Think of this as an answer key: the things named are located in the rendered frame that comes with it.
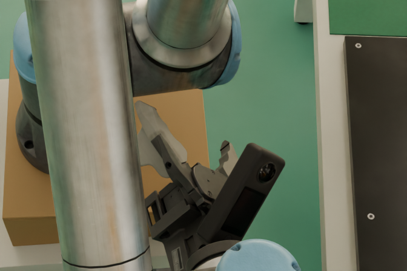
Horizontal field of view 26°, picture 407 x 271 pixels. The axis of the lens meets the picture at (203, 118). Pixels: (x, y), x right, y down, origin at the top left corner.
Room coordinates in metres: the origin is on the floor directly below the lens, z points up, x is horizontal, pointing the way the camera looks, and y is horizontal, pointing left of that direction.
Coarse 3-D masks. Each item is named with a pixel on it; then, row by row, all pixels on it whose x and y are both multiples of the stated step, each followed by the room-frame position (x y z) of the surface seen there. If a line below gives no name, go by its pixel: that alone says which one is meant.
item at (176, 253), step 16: (208, 176) 0.50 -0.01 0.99; (224, 176) 0.52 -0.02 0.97; (160, 192) 0.50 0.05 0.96; (176, 192) 0.49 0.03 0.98; (192, 192) 0.47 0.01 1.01; (208, 192) 0.48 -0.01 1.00; (160, 208) 0.48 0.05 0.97; (176, 208) 0.47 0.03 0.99; (192, 208) 0.46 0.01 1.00; (208, 208) 0.46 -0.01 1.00; (160, 224) 0.46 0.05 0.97; (176, 224) 0.45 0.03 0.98; (192, 224) 0.45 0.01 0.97; (160, 240) 0.45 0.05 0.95; (176, 240) 0.44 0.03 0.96; (192, 240) 0.44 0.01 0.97; (224, 240) 0.42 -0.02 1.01; (176, 256) 0.42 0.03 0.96; (192, 256) 0.41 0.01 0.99; (208, 256) 0.40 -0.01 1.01
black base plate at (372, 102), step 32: (352, 64) 0.84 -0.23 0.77; (384, 64) 0.84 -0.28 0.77; (352, 96) 0.78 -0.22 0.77; (384, 96) 0.78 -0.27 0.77; (352, 128) 0.72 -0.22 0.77; (384, 128) 0.72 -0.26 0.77; (352, 160) 0.67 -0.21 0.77; (384, 160) 0.67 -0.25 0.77; (352, 192) 0.62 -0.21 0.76; (384, 192) 0.61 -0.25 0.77; (384, 224) 0.56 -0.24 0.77; (384, 256) 0.52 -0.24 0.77
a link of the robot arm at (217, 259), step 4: (212, 256) 0.40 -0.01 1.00; (216, 256) 0.40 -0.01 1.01; (220, 256) 0.40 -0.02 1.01; (208, 260) 0.40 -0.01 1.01; (212, 260) 0.39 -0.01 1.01; (216, 260) 0.39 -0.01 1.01; (200, 264) 0.40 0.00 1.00; (204, 264) 0.39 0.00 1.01; (208, 264) 0.39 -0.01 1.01; (212, 264) 0.39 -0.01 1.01; (216, 264) 0.39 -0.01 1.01; (196, 268) 0.39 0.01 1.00; (200, 268) 0.39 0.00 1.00; (204, 268) 0.39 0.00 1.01
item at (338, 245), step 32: (320, 0) 0.99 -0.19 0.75; (320, 32) 0.92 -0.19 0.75; (320, 64) 0.86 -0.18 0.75; (320, 96) 0.80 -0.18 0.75; (320, 128) 0.74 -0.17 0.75; (320, 160) 0.69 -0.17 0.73; (320, 192) 0.64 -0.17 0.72; (320, 224) 0.60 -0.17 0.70; (352, 224) 0.58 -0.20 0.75; (352, 256) 0.53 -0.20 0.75
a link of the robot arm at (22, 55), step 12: (24, 12) 0.69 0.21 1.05; (24, 24) 0.67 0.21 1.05; (24, 36) 0.66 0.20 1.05; (24, 48) 0.64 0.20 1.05; (24, 60) 0.63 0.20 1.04; (24, 72) 0.63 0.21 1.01; (24, 84) 0.64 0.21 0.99; (132, 84) 0.63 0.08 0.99; (24, 96) 0.64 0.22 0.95; (36, 96) 0.62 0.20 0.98; (36, 108) 0.63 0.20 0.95
